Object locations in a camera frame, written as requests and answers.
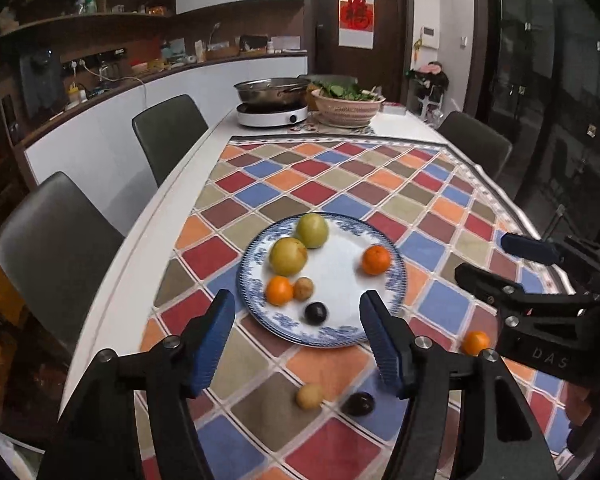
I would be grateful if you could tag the hanging ornament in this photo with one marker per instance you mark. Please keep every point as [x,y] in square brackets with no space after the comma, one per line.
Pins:
[418,47]

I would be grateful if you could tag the small white box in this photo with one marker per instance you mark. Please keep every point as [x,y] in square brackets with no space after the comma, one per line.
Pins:
[394,107]

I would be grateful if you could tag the patterned placemat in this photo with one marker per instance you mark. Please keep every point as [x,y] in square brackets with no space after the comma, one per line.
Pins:
[320,129]

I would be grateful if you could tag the pink woven basket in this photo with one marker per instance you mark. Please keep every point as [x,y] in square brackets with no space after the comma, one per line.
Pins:
[347,110]

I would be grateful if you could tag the wooden wall shelf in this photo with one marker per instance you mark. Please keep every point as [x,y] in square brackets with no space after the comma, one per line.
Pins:
[105,22]

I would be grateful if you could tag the colourful checkered tablecloth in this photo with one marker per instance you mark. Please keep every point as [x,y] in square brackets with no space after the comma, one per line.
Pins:
[330,180]

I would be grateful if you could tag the green apple front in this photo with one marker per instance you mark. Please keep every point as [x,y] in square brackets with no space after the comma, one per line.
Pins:
[288,256]

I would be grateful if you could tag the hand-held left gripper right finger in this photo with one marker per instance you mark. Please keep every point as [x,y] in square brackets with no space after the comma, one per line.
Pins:
[380,340]

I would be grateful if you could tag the orange tangerine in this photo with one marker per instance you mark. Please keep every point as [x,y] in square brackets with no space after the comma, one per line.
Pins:
[376,259]
[475,342]
[279,290]

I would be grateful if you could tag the pink plush toy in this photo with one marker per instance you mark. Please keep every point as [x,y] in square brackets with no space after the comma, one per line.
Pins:
[432,68]

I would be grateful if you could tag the green apple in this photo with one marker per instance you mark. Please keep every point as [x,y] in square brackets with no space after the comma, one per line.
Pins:
[311,230]
[288,256]

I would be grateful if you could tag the white lower cabinets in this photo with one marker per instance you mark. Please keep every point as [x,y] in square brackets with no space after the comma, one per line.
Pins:
[80,160]

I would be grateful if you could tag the black bag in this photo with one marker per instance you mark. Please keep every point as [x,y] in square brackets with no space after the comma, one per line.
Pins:
[254,42]

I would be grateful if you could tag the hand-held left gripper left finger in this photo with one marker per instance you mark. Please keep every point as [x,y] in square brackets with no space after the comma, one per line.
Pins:
[212,345]

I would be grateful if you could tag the dark purple plum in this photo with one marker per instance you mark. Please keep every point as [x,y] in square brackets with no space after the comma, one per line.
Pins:
[315,312]
[358,403]

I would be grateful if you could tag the small tan round fruit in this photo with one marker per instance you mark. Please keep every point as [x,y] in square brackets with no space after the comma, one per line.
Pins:
[303,288]
[309,395]

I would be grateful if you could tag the dark glass sliding doors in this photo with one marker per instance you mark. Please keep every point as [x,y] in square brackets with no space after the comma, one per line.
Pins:
[545,85]

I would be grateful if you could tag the white wall intercom panel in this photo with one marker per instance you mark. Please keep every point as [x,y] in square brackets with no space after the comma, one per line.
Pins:
[428,36]

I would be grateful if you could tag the red container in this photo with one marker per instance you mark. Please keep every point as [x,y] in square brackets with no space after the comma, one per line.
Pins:
[140,64]

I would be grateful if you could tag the red and white wall calendar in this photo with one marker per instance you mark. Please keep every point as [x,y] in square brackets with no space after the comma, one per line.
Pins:
[356,30]

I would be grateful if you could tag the green leafy vegetables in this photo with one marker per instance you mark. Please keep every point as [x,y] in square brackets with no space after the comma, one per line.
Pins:
[345,91]

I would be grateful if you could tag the white rectangular box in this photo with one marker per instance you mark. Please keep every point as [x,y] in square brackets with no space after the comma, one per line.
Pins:
[285,43]

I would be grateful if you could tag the white desk lamp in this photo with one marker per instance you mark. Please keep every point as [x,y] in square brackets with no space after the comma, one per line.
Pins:
[214,35]

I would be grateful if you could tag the electric kettle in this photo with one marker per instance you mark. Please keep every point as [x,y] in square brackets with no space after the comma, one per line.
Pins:
[105,67]

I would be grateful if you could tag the dark brown door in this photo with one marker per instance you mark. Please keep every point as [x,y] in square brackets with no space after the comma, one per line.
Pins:
[390,35]

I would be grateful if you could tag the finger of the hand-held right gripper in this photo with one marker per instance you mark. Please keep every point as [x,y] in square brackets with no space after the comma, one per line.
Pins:
[485,285]
[527,249]

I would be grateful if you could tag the blue-rimmed white plate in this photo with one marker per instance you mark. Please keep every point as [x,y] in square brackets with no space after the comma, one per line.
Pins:
[340,285]

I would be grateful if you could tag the white induction cooker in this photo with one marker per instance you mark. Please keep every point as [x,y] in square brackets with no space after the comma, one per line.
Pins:
[270,117]

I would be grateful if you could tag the small yellow object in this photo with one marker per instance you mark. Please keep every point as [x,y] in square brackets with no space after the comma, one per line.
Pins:
[73,94]

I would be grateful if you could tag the light blue box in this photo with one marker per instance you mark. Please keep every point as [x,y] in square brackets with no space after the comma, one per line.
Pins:
[175,50]

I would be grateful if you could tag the baby high chair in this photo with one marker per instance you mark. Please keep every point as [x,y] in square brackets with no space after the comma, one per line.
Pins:
[432,95]

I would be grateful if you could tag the steel pot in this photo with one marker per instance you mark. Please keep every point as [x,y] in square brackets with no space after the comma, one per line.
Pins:
[272,91]

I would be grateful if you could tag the wall power outlets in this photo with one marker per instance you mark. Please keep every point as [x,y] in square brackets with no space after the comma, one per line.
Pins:
[95,59]

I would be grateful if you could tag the black coffee machine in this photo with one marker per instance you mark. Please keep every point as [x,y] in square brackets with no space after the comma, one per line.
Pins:
[40,77]

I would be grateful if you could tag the grey dining chair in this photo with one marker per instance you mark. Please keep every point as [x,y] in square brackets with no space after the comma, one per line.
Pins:
[170,130]
[475,140]
[55,260]

